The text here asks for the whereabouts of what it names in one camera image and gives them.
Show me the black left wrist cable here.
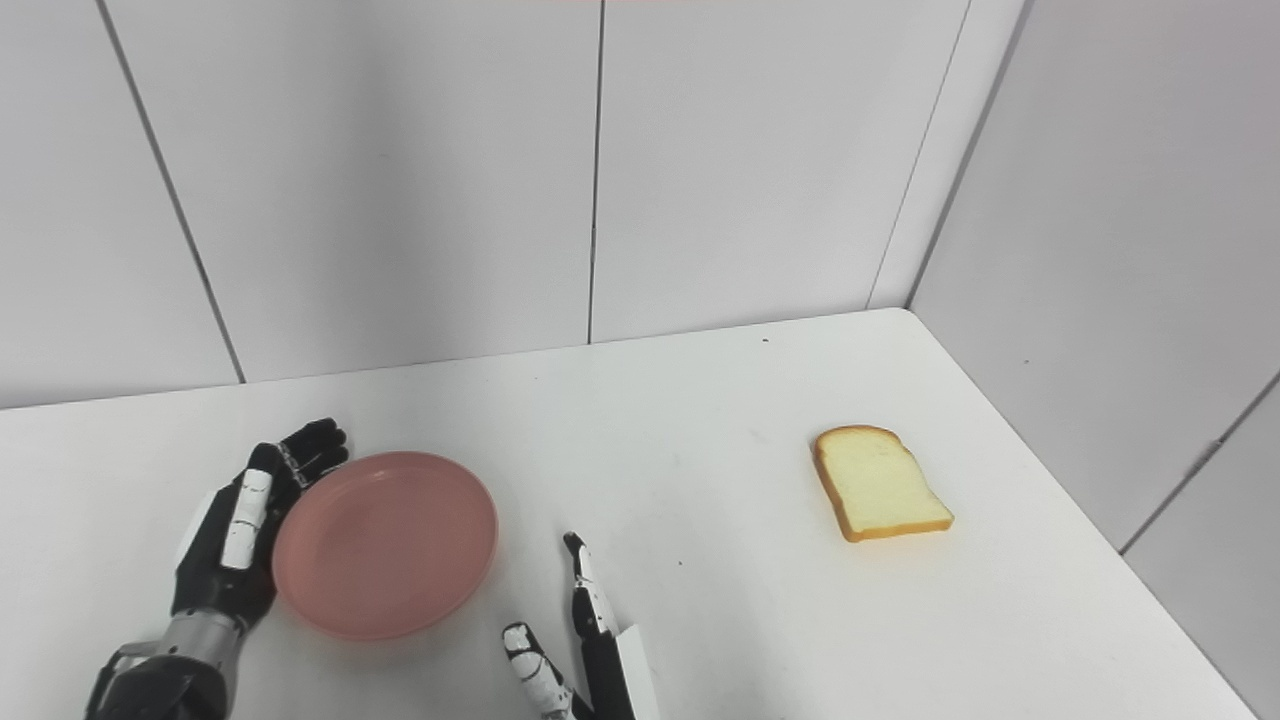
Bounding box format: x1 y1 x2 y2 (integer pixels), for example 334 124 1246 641
84 645 151 716

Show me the slice of white bread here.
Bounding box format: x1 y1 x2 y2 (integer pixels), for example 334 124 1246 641
811 425 956 544

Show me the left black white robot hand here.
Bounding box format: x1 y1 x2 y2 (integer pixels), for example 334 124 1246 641
169 418 351 634

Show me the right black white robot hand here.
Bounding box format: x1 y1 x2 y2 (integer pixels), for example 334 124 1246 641
501 531 662 720

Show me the pink round plate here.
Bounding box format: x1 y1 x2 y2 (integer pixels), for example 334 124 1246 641
271 451 500 642

